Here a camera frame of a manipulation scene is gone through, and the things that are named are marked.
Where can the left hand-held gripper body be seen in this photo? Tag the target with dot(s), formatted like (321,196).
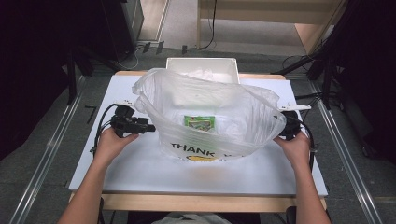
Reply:
(127,123)

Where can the light wooden shelf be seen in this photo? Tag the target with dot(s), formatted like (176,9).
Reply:
(255,12)

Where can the green snack packet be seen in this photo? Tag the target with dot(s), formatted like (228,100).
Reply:
(199,122)

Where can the white plastic bin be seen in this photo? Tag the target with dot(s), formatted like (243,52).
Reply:
(202,65)

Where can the person's left hand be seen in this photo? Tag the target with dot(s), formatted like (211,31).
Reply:
(110,146)

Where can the person's right hand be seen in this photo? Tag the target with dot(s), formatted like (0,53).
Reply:
(297,151)

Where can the black cabinet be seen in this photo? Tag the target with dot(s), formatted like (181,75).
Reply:
(120,25)

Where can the person's light clothing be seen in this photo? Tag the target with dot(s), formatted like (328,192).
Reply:
(193,219)

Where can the black tripod stand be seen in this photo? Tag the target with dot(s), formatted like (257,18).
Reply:
(327,59)

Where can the translucent white plastic bag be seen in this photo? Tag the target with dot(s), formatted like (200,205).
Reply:
(218,99)

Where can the metal floor rail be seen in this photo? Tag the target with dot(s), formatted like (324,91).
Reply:
(345,155)
(46,155)

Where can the small black power plug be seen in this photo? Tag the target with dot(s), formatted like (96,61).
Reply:
(184,49)

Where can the black metal stand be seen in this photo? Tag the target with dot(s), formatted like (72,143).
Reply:
(72,74)

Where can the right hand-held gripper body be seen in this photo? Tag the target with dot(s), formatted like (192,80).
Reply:
(291,124)

